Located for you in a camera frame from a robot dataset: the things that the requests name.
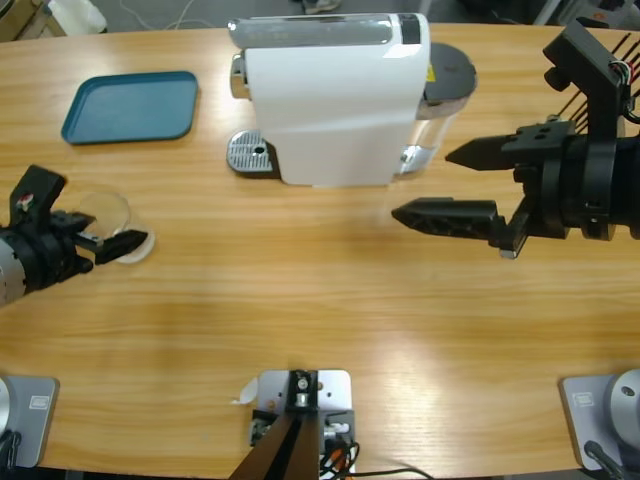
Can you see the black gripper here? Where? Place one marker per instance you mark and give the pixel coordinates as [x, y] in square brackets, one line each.
[50, 255]
[565, 195]

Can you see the clear glass cup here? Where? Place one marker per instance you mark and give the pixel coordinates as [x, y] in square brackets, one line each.
[105, 210]

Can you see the grey coffee machine lid lever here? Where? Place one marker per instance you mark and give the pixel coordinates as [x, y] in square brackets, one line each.
[310, 32]

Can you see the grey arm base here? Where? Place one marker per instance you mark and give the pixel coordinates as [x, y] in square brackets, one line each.
[595, 420]
[30, 420]

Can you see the dark robot arm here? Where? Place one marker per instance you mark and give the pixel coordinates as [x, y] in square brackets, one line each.
[630, 190]

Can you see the white capsule coffee machine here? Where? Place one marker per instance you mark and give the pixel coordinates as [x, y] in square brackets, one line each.
[325, 100]

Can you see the clear water tank dark lid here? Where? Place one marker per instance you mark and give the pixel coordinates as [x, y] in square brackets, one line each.
[450, 70]

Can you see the black capsule stand with rods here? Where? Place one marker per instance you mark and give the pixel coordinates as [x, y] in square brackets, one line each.
[578, 121]

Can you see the teal plastic tray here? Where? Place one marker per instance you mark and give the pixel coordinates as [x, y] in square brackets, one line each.
[130, 107]

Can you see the metal drip tray grate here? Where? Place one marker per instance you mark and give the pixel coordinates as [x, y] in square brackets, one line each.
[247, 152]

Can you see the white plastic bag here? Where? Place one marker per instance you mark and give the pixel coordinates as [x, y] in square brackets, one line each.
[75, 15]

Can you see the white tape tab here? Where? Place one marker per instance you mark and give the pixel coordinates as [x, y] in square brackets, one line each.
[247, 392]

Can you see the cardboard box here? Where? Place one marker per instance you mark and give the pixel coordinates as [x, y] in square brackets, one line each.
[20, 20]

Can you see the grey sneaker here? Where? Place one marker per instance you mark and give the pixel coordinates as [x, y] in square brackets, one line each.
[322, 6]

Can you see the white mounting block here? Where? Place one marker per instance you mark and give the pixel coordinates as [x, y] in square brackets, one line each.
[332, 395]

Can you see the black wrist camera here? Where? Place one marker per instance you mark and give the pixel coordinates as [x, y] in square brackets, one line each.
[37, 187]
[585, 55]

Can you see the dark camera post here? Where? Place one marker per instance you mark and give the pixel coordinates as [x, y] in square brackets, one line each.
[290, 450]

